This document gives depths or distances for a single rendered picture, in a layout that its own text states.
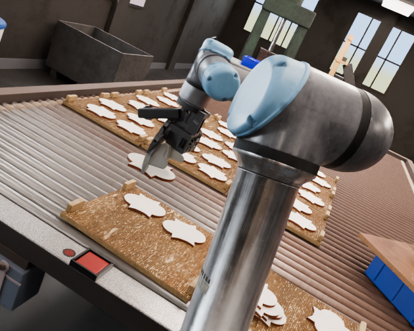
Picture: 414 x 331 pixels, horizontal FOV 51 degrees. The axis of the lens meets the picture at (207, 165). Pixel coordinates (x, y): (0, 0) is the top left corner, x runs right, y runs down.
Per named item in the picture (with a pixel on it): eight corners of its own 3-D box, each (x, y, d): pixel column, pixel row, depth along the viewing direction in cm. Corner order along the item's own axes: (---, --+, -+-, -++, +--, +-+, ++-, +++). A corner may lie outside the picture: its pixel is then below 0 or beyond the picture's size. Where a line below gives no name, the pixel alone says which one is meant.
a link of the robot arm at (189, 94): (180, 78, 102) (194, 79, 110) (171, 96, 104) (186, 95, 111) (206, 94, 100) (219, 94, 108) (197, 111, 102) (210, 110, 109)
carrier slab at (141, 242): (186, 303, 105) (188, 299, 105) (58, 216, 116) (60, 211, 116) (234, 253, 137) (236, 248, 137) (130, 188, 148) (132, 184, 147)
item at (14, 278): (4, 326, 109) (22, 268, 103) (-38, 296, 111) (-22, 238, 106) (35, 303, 119) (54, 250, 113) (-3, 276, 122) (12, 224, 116)
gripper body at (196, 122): (180, 157, 106) (202, 113, 101) (152, 138, 108) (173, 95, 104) (193, 152, 113) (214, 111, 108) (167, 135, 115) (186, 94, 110)
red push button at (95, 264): (94, 278, 101) (95, 274, 100) (73, 265, 102) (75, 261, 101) (108, 268, 106) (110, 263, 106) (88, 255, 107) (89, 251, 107)
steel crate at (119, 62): (77, 71, 608) (92, 25, 586) (138, 104, 588) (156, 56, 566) (39, 72, 534) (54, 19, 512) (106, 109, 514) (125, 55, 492)
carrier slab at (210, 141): (246, 175, 210) (250, 167, 208) (174, 135, 218) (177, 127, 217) (262, 161, 242) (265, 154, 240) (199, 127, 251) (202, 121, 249)
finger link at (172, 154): (176, 176, 117) (183, 152, 111) (158, 164, 119) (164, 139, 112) (183, 170, 119) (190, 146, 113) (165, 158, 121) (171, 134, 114)
